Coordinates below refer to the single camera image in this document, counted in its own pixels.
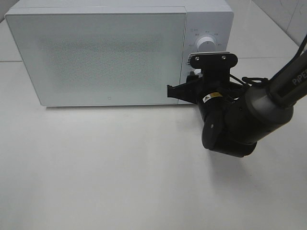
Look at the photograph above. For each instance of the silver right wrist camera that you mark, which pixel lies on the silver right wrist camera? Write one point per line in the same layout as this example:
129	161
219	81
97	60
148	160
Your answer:
215	59

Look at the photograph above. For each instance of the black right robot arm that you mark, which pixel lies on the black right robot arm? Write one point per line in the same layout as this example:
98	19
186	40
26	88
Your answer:
237	113

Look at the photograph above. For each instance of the white microwave knob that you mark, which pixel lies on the white microwave knob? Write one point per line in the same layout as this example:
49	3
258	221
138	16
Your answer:
197	71
206	44

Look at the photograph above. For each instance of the white microwave door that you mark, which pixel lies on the white microwave door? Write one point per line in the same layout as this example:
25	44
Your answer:
100	59

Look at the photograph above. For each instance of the white microwave oven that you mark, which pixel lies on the white microwave oven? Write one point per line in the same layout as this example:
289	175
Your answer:
202	17

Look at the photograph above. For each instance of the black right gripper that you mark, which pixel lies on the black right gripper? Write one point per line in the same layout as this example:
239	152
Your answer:
218	89

